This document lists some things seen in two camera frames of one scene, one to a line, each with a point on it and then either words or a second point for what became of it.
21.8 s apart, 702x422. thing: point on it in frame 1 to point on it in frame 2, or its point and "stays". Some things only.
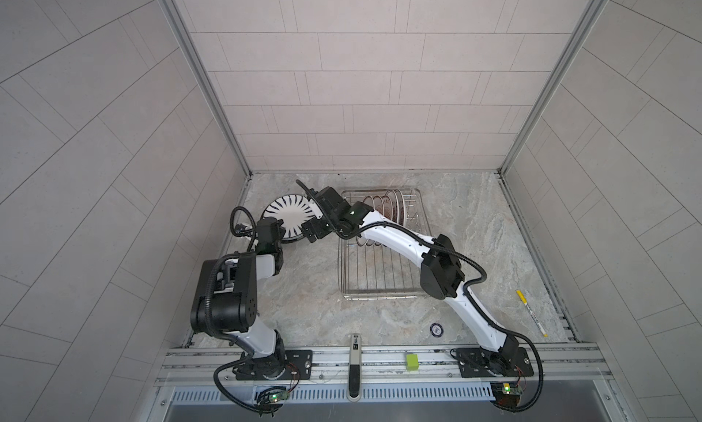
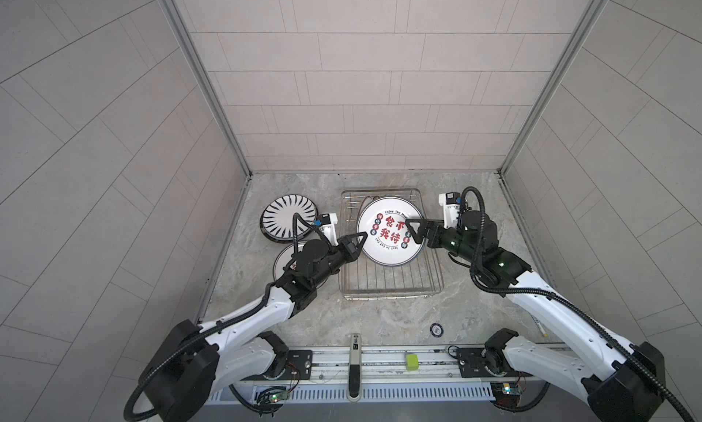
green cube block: (412, 363) stays
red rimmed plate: (400, 207) to (282, 257)
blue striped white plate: (293, 209) stays
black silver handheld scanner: (355, 378) stays
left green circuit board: (278, 396) stays
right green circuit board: (506, 394) stays
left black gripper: (279, 231) to (350, 252)
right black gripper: (321, 228) to (428, 225)
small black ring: (436, 330) stays
